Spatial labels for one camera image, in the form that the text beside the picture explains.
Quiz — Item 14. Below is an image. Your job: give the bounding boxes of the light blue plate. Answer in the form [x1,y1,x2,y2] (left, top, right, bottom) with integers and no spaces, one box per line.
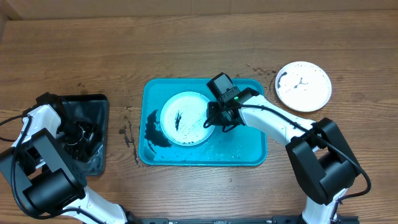
[160,91,214,146]

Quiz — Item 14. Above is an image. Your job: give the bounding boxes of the white plate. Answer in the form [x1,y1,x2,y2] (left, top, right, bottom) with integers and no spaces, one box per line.
[275,61,332,112]

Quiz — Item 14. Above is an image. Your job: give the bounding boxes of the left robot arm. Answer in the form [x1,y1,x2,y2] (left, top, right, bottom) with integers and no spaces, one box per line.
[1,93,140,223]

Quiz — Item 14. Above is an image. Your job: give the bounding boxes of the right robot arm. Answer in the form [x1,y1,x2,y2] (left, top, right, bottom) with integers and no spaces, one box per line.
[203,73,361,223]

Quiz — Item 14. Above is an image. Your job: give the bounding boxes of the teal plastic tray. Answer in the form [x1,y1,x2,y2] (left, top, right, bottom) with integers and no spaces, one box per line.
[138,78,267,167]

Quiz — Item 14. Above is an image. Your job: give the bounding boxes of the black water tray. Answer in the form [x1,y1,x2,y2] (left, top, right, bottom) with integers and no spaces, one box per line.
[57,94,109,176]

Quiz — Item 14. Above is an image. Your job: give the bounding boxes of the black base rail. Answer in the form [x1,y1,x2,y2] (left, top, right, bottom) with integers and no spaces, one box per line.
[136,214,360,224]

